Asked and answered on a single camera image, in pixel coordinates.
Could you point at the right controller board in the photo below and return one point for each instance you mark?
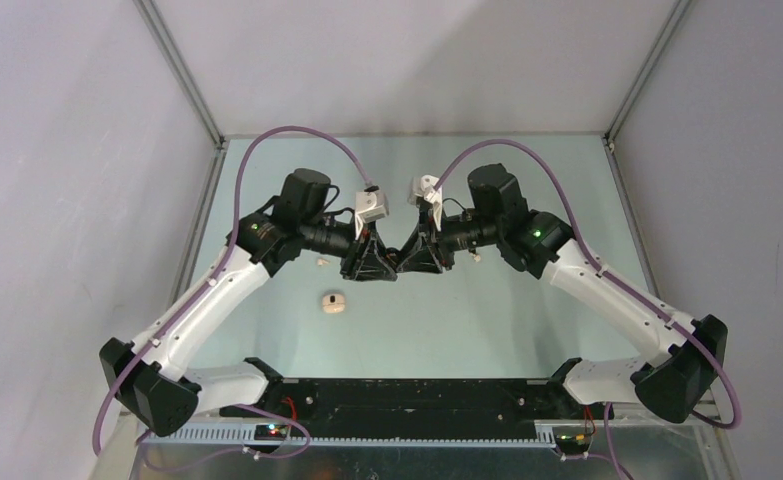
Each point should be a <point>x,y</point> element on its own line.
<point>573,446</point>

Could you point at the controller board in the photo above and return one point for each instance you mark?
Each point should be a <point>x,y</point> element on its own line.
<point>573,446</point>
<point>272,432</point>

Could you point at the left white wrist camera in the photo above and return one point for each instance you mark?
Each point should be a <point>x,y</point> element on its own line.
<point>370,205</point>

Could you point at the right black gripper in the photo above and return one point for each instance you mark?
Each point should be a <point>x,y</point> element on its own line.
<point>422,257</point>

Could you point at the white earbud charging case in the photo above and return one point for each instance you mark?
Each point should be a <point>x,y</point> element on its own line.
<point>333,303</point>

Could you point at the black earbud charging case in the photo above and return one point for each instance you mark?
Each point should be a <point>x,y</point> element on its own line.
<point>394,257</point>

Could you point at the white slotted cable duct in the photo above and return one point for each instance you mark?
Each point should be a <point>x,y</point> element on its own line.
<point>249,435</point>

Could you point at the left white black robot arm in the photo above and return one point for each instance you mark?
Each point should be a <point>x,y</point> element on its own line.
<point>151,375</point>

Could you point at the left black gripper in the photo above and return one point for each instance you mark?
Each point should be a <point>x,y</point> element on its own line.
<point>365,260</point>

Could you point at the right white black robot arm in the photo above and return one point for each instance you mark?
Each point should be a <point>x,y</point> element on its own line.
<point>677,353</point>

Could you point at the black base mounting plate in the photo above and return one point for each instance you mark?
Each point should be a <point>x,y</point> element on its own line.
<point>424,408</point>

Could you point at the left controller board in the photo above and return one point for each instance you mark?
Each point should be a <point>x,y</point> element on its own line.
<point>272,432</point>

